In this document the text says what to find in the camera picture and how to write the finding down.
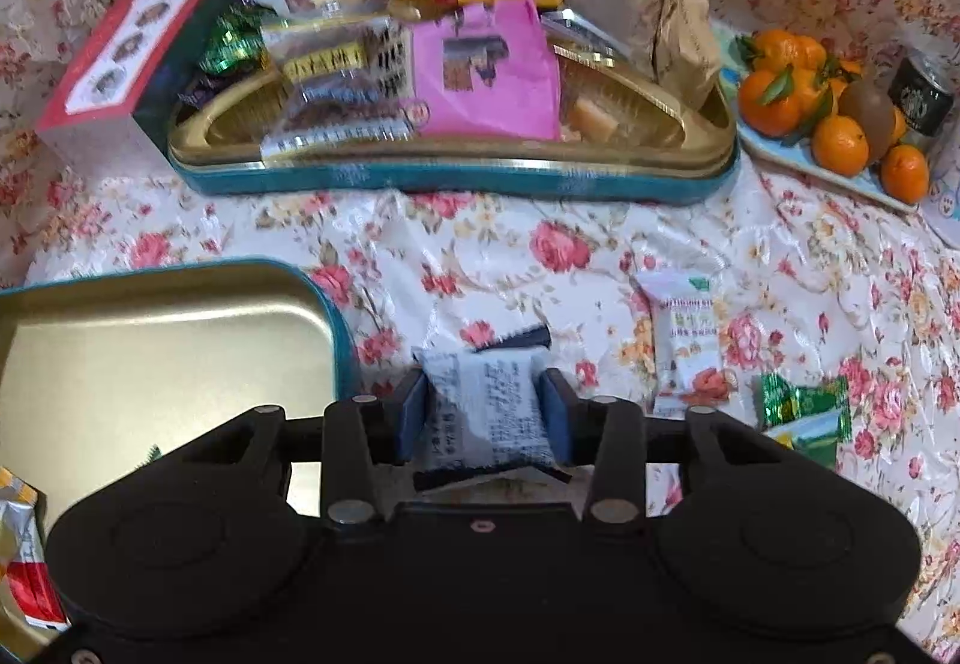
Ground small dark green packet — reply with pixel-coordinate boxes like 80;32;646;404
752;371;854;440

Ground brown paper snack bag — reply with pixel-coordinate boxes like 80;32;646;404
562;0;725;110

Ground teal tin with snacks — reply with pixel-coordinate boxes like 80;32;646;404
166;34;742;207

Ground dark green drink can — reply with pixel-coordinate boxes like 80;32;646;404
887;52;955;136

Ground clear walnut snack packet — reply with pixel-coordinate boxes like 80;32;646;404
259;14;421;158

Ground green foil candy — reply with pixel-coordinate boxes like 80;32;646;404
196;7;275;76

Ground red cardboard box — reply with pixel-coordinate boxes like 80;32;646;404
34;0;241;162

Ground pale fruit plate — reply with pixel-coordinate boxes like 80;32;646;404
712;22;927;215

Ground brown kiwi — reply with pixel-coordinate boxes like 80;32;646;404
838;80;897;166

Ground teal tin tray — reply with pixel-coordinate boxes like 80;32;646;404
0;259;361;635

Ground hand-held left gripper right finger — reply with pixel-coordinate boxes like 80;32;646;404
538;367;781;522

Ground pile of mandarin oranges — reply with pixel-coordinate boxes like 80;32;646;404
735;28;931;204

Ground pink snack packet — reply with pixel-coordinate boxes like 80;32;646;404
409;0;563;143

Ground tan square pastry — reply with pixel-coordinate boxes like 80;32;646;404
566;94;625;136

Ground red and white snack packet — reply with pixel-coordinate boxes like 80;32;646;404
0;521;72;633

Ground floral printed cloth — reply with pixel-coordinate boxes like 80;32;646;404
0;0;960;657

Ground green and white snack packet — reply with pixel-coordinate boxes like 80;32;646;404
632;270;734;419

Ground silver foil packet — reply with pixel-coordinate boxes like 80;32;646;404
540;10;627;65

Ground black and white snack packet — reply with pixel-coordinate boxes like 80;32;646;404
411;326;572;492

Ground purple cartoon bottle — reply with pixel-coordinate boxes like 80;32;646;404
926;142;960;245

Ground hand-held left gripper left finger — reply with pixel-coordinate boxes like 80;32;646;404
180;367;428;524

